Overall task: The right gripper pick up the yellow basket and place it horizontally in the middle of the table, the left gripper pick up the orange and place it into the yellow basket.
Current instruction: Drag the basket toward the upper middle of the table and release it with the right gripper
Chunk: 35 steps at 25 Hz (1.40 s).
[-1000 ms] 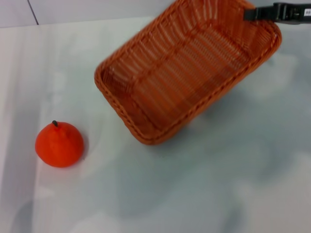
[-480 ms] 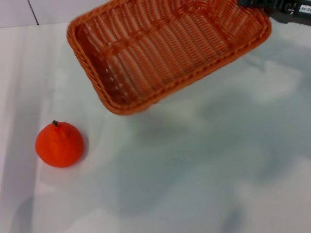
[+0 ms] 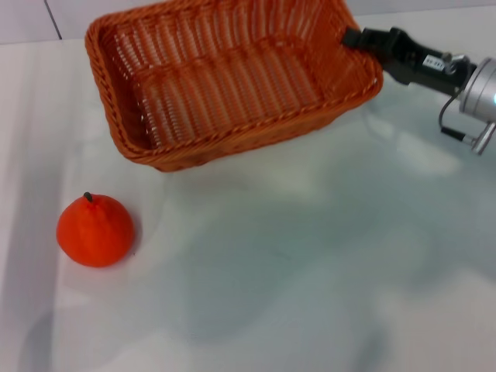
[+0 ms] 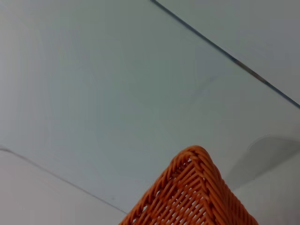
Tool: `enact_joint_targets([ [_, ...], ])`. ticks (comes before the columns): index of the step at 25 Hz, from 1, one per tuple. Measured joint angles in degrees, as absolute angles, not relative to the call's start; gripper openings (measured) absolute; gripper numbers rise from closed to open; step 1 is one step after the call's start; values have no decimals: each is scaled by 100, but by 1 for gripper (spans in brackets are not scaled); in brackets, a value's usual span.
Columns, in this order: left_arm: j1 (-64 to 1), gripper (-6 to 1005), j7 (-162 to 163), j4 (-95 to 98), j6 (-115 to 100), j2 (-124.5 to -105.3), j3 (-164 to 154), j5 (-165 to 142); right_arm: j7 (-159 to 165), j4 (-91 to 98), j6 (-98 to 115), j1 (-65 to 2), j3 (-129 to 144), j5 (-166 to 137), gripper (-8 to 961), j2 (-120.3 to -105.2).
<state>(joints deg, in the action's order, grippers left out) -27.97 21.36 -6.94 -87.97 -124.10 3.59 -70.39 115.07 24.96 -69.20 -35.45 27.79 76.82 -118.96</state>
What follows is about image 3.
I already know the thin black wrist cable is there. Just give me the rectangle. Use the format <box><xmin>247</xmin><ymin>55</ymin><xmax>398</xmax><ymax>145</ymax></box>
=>
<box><xmin>439</xmin><ymin>96</ymin><xmax>472</xmax><ymax>141</ymax></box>

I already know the orange toy fruit with stem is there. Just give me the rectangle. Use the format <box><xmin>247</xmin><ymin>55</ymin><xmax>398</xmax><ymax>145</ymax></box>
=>
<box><xmin>56</xmin><ymin>191</ymin><xmax>136</xmax><ymax>268</ymax></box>

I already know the orange-brown woven wicker basket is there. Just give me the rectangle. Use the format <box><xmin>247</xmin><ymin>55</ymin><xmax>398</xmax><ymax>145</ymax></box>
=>
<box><xmin>84</xmin><ymin>0</ymin><xmax>384</xmax><ymax>174</ymax></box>

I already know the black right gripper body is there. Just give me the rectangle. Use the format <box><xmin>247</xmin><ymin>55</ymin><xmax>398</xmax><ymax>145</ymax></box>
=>
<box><xmin>378</xmin><ymin>26</ymin><xmax>478</xmax><ymax>96</ymax></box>

